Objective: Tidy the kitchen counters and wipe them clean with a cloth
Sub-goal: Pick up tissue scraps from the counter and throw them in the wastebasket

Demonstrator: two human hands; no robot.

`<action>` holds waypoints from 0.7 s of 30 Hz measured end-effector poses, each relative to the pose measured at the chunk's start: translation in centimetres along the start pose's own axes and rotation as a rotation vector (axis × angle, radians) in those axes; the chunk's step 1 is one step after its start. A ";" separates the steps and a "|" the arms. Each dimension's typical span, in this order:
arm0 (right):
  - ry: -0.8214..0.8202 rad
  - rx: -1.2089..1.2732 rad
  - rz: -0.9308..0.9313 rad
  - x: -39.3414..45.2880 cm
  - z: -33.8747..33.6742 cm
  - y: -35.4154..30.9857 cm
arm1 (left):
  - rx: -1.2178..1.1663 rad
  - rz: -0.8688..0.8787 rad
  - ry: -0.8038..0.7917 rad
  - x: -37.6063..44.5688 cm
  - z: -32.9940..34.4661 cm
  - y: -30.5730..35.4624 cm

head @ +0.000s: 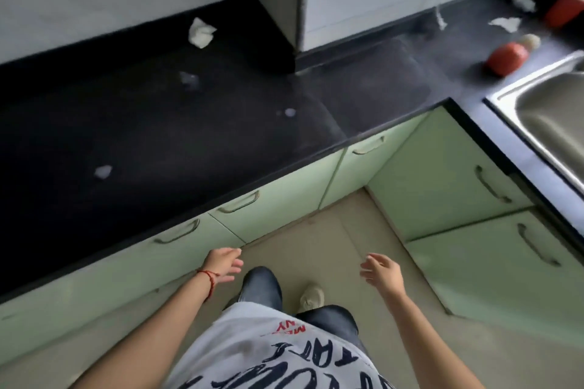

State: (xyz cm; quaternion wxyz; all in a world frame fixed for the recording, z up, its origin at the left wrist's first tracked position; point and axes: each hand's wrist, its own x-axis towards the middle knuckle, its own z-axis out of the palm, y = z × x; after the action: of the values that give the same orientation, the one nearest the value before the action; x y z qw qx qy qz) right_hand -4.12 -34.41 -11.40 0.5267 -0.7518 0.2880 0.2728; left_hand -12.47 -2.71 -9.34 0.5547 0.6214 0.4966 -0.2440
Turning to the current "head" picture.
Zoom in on person's right hand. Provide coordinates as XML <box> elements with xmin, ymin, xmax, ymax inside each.
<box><xmin>359</xmin><ymin>252</ymin><xmax>407</xmax><ymax>301</ymax></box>

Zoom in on person's left hand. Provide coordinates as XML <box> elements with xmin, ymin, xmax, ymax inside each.
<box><xmin>200</xmin><ymin>247</ymin><xmax>244</xmax><ymax>284</ymax></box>

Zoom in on person's right forearm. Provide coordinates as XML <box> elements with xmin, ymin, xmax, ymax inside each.
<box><xmin>386</xmin><ymin>291</ymin><xmax>485</xmax><ymax>389</ymax></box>

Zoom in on person's left forearm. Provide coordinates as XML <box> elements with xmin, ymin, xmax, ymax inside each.
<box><xmin>68</xmin><ymin>272</ymin><xmax>216</xmax><ymax>389</ymax></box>

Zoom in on black stone countertop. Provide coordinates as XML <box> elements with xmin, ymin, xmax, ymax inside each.
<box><xmin>0</xmin><ymin>0</ymin><xmax>584</xmax><ymax>305</ymax></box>

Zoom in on dark blue jeans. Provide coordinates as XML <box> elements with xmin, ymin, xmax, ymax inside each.
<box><xmin>223</xmin><ymin>265</ymin><xmax>369</xmax><ymax>356</ymax></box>

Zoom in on white sneaker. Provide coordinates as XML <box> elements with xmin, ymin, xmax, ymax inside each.
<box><xmin>298</xmin><ymin>283</ymin><xmax>325</xmax><ymax>312</ymax></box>

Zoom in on white printed t-shirt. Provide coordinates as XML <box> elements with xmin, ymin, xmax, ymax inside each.
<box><xmin>162</xmin><ymin>301</ymin><xmax>396</xmax><ymax>389</ymax></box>

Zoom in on stainless steel sink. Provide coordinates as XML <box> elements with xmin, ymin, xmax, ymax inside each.
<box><xmin>484</xmin><ymin>50</ymin><xmax>584</xmax><ymax>199</ymax></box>

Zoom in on round red fruit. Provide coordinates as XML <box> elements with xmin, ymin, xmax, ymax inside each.
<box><xmin>485</xmin><ymin>42</ymin><xmax>530</xmax><ymax>78</ymax></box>

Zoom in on flat white tissue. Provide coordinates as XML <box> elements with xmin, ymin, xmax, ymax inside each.
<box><xmin>487</xmin><ymin>16</ymin><xmax>523</xmax><ymax>34</ymax></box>

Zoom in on red container white lid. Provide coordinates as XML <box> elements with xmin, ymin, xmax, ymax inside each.
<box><xmin>543</xmin><ymin>0</ymin><xmax>584</xmax><ymax>30</ymax></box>

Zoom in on red string bracelet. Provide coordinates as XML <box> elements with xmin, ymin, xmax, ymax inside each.
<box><xmin>196</xmin><ymin>269</ymin><xmax>221</xmax><ymax>303</ymax></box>

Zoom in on metal cabinet handle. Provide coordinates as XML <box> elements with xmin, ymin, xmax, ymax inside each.
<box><xmin>474</xmin><ymin>165</ymin><xmax>513</xmax><ymax>204</ymax></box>
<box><xmin>517</xmin><ymin>223</ymin><xmax>563</xmax><ymax>268</ymax></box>
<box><xmin>351</xmin><ymin>136</ymin><xmax>387</xmax><ymax>156</ymax></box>
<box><xmin>153</xmin><ymin>218</ymin><xmax>201</xmax><ymax>246</ymax></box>
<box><xmin>218</xmin><ymin>190</ymin><xmax>262</xmax><ymax>215</ymax></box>

